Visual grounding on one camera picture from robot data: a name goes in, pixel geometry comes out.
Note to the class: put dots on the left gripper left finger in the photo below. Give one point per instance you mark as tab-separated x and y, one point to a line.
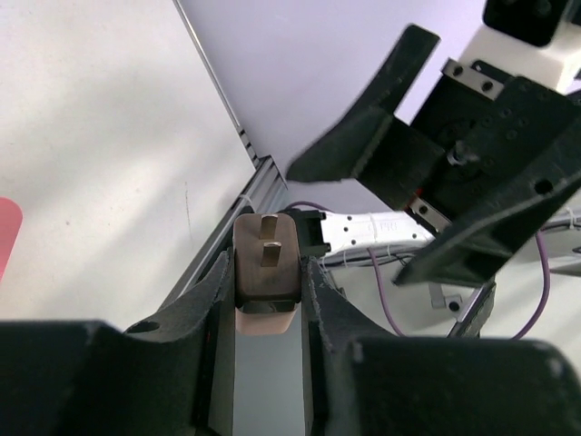
170	374

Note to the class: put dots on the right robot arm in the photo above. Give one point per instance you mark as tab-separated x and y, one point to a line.
537	40

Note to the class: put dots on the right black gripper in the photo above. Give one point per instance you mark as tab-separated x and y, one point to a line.
485	166

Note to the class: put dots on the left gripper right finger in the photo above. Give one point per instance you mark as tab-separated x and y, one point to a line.
359	379

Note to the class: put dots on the front aluminium rail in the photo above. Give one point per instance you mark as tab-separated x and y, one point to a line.
265	192

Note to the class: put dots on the pink triangular power strip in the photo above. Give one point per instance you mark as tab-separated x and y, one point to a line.
11	218

